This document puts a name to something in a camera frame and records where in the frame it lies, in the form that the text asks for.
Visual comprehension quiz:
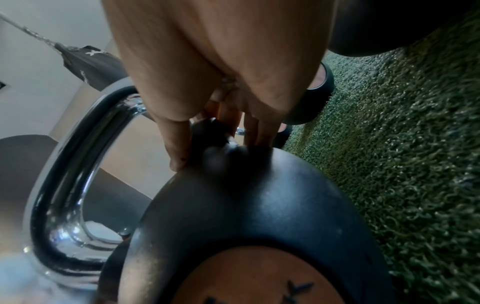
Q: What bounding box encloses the metal hanging chain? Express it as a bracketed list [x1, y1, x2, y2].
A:
[0, 12, 63, 50]

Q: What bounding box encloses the black kettlebell with chrome handle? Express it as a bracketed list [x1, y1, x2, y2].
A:
[28, 77, 399, 304]

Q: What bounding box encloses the green artificial grass mat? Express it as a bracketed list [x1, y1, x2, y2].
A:
[280, 6, 480, 304]

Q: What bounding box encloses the large black round weight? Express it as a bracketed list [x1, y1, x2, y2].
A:
[325, 0, 480, 58]

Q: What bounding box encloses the person's right hand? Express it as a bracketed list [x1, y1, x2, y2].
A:
[100, 0, 340, 172]

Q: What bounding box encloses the small black round weight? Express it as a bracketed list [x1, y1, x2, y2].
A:
[275, 62, 336, 143]

